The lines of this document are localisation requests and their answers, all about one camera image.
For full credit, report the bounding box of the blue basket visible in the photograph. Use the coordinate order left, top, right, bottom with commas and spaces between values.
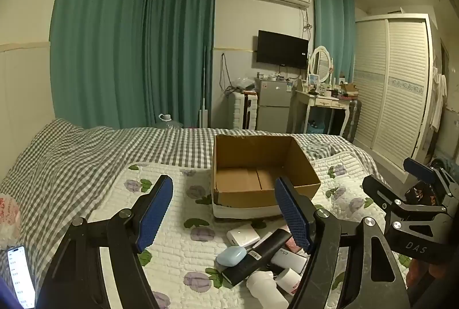
308, 119, 330, 135

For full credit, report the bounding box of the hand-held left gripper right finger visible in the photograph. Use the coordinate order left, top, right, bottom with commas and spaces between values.
274, 176, 411, 309

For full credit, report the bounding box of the grey checked bed sheet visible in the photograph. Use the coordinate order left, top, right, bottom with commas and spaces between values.
0, 118, 363, 295

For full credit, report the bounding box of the hanging white garment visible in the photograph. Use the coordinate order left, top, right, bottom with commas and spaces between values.
430, 65, 448, 132

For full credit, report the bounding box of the white louvred wardrobe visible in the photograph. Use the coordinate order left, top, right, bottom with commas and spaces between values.
353, 13, 440, 173

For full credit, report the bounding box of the white dressing table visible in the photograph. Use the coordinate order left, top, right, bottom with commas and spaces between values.
289, 88, 354, 143

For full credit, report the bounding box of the brown cardboard box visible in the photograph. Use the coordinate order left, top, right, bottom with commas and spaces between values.
211, 134, 321, 220

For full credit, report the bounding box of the white oval mirror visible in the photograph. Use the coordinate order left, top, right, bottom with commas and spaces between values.
309, 45, 332, 83

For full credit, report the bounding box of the silver fridge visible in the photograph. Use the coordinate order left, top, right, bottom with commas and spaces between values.
255, 77, 296, 132

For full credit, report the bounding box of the black wall television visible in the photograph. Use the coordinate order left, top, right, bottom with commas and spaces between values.
256, 30, 310, 70

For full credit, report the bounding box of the light blue earbuds case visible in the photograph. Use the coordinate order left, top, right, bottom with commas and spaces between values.
216, 246, 248, 267

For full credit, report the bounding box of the white flat mop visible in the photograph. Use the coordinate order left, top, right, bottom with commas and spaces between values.
197, 45, 210, 128

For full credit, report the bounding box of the white plastic bottle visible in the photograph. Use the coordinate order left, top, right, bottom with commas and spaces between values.
246, 271, 289, 309

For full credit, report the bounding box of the smartphone with lit screen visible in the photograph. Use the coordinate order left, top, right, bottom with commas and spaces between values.
7, 245, 36, 309

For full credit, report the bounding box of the white cylindrical container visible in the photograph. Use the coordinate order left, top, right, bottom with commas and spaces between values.
274, 268, 305, 295

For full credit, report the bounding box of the white rounded charger box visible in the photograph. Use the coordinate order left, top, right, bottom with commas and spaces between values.
227, 227, 260, 248

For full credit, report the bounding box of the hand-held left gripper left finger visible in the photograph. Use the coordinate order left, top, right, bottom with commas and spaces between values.
36, 174, 174, 309

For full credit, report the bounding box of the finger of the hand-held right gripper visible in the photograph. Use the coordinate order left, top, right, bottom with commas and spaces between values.
362, 176, 449, 235
403, 157, 459, 211

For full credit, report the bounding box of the dark wall cable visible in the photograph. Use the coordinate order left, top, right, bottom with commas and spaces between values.
219, 53, 234, 94

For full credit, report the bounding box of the clear water jug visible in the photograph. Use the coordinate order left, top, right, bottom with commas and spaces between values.
154, 113, 184, 130

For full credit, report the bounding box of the white floral quilt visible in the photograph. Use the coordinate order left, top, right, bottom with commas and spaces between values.
88, 151, 413, 309

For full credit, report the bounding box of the white power bank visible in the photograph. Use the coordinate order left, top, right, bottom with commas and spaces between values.
271, 247, 309, 274

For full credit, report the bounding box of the dark suitcase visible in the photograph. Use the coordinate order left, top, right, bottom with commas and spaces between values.
342, 99, 362, 143

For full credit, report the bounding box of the black remote control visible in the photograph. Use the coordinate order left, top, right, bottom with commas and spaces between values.
219, 228, 292, 286

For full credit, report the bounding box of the clear plastic bag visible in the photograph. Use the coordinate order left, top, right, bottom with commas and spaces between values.
233, 77, 256, 92

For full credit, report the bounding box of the white ribbed suitcase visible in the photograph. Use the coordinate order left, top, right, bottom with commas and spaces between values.
229, 91, 259, 130

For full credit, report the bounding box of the crumpled plastic bag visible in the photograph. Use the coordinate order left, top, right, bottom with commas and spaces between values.
0, 192, 21, 252

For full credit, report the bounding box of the green curtain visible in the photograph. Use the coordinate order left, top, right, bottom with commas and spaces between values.
312, 0, 355, 83
143, 0, 217, 129
50, 0, 149, 128

